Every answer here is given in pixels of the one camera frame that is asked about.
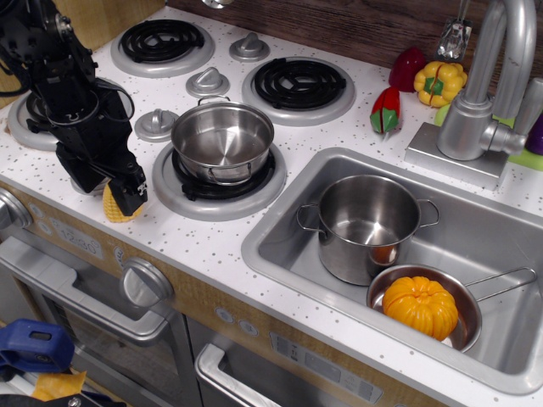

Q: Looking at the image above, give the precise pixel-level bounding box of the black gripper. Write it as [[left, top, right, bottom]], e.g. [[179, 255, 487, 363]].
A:
[[33, 78, 148, 215]]

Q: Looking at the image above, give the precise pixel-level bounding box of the yellow toy corn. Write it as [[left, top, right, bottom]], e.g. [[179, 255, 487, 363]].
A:
[[103, 181, 143, 223]]

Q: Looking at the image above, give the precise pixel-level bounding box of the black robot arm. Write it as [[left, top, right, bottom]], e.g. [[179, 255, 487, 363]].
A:
[[1, 1, 148, 216]]

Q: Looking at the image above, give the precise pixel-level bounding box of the front right stove burner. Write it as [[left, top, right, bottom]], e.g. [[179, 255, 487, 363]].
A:
[[152, 146, 287, 221]]

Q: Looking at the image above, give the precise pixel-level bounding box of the stove burner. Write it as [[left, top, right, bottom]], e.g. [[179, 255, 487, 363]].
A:
[[242, 57, 355, 127], [110, 19, 215, 78], [152, 146, 287, 221], [8, 78, 135, 158]]

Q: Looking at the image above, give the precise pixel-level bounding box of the front left stove burner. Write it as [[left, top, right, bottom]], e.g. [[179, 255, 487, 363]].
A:
[[8, 78, 135, 158]]

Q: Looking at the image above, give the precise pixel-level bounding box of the steel pan on stove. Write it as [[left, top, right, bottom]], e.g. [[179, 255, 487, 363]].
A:
[[171, 96, 275, 182]]

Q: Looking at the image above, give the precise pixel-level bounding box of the back left stove burner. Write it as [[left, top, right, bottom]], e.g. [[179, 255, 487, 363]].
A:
[[110, 19, 215, 78]]

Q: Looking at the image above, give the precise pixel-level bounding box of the back right stove burner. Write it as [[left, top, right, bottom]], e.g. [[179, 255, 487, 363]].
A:
[[242, 57, 355, 127]]

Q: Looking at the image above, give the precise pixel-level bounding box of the grey knob front left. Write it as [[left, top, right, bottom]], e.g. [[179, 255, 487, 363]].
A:
[[70, 179, 108, 197]]

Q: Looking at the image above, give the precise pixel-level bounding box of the grey knob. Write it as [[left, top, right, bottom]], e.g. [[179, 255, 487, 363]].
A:
[[185, 67, 230, 98], [70, 179, 108, 197], [134, 109, 179, 142], [229, 32, 271, 63]]

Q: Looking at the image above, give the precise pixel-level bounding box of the oven clock display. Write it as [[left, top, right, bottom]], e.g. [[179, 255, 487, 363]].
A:
[[50, 218, 104, 259]]

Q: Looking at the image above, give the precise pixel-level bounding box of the grey knob middle left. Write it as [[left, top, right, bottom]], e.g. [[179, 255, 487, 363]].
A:
[[134, 109, 179, 142]]

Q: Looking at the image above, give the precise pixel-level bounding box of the silver dial far left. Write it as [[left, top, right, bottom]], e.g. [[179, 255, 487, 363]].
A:
[[0, 188, 33, 230]]

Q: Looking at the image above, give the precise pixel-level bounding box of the silver oven dial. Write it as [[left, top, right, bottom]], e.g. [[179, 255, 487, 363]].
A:
[[120, 257, 174, 308]]

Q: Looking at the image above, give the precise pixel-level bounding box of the grey knob centre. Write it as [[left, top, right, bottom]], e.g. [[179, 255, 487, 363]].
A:
[[185, 67, 230, 98]]

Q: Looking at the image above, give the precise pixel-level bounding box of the grey knob back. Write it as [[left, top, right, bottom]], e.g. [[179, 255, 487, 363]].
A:
[[229, 32, 271, 63]]

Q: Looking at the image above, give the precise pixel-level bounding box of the yellow cloth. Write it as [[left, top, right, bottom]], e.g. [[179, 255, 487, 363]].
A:
[[31, 371, 87, 401]]

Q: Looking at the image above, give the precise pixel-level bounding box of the tall steel pot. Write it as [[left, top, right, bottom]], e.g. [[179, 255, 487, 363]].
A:
[[296, 175, 440, 287]]

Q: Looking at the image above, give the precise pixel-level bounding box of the red toy chili pepper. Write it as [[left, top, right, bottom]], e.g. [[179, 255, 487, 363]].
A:
[[370, 86, 400, 140]]

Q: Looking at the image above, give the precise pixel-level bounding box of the right oven control panel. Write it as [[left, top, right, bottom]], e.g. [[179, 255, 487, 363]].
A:
[[269, 332, 383, 405]]

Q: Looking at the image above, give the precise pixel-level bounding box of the dark red toy pepper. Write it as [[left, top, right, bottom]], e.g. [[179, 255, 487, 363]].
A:
[[389, 47, 427, 92]]

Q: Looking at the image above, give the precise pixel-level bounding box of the orange toy pumpkin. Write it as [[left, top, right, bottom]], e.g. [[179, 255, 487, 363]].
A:
[[382, 276, 459, 341]]

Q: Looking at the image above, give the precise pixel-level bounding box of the yellow toy bell pepper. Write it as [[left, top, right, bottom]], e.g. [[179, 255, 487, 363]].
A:
[[413, 61, 467, 108]]

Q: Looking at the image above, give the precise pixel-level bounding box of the small steel saucepan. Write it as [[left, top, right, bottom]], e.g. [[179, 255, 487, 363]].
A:
[[366, 265, 537, 353]]

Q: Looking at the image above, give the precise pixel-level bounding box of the silver faucet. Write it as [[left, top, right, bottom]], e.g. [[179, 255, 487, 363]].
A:
[[405, 0, 542, 191]]

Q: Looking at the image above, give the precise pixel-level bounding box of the green toy plate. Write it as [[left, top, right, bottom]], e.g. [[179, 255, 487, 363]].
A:
[[434, 104, 542, 171]]

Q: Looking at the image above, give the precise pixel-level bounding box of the purple toy eggplant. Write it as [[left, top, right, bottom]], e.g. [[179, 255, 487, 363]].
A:
[[524, 114, 543, 155]]

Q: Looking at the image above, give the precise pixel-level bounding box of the left oven door handle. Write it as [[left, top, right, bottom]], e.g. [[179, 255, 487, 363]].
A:
[[1, 237, 169, 347]]

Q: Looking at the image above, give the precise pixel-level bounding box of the oven door handle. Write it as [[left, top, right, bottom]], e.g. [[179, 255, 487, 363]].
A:
[[195, 343, 277, 407], [1, 237, 169, 347]]

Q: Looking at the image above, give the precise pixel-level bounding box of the right oven door handle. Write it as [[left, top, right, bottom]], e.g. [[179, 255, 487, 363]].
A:
[[195, 343, 277, 407]]

